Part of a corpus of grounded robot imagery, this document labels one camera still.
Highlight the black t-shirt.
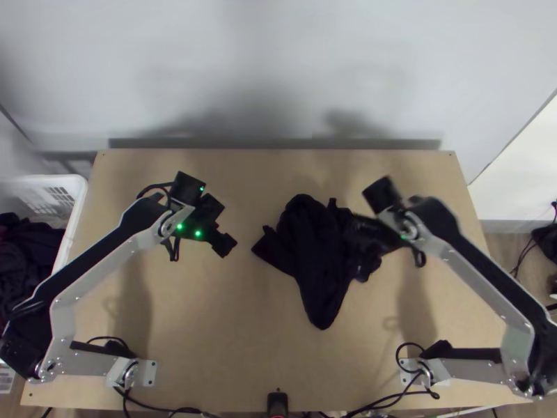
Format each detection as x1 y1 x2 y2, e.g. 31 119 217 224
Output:
250 193 395 331

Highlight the white laundry basket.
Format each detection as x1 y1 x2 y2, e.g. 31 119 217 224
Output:
0 174 89 281

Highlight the heap of clothes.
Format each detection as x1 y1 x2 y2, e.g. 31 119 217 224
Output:
0 211 67 334

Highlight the black cable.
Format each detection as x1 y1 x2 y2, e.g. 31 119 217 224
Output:
158 234 182 263
394 342 441 400
113 382 211 418

